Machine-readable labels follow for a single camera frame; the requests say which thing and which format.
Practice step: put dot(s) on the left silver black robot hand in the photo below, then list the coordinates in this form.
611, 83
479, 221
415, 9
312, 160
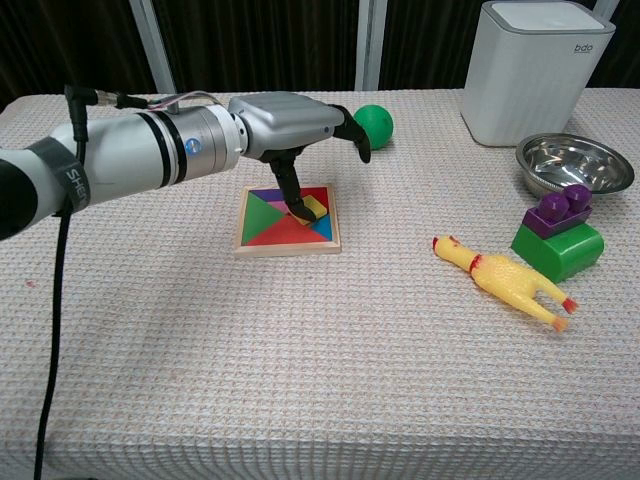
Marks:
285, 120

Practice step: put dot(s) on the small yellow block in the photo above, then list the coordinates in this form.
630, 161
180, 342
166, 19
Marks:
316, 204

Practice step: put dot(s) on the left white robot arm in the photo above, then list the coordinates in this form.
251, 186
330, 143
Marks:
125, 150

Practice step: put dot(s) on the purple tangram piece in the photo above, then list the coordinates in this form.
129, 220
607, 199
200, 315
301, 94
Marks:
270, 194

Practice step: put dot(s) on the orange-red triangle tangram piece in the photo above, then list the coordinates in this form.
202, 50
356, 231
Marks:
315, 192

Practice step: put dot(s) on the pink tangram piece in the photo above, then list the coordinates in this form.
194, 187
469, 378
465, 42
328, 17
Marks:
282, 207

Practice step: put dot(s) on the green large triangle tangram piece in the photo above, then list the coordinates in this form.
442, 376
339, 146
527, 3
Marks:
260, 215

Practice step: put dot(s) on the red large triangle tangram piece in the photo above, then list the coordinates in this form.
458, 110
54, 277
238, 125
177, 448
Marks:
290, 235

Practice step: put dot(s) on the blue triangle tangram piece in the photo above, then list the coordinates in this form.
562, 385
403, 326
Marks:
324, 229

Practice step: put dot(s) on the wooden tangram puzzle tray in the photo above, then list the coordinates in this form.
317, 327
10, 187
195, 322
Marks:
287, 250

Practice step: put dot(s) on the white plastic lidded bin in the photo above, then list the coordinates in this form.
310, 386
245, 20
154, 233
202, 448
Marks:
525, 90

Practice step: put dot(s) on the dark brown curtain panel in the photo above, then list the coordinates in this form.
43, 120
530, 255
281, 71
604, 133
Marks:
65, 45
430, 45
622, 50
260, 45

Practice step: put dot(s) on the green ball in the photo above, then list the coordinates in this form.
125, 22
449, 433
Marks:
377, 125

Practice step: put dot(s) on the beige woven tablecloth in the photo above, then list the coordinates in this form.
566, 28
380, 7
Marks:
300, 350

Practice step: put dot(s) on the yellow rubber chicken toy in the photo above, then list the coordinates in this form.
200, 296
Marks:
505, 275

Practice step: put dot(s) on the purple toy building block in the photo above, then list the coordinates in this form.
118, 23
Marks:
555, 217

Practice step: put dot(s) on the stainless steel bowl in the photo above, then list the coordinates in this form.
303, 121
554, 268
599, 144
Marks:
575, 165

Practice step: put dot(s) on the green toy building block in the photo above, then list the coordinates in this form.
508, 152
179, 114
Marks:
565, 255

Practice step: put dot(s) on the grey metal frame post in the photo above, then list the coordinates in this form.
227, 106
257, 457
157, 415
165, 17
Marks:
152, 45
371, 45

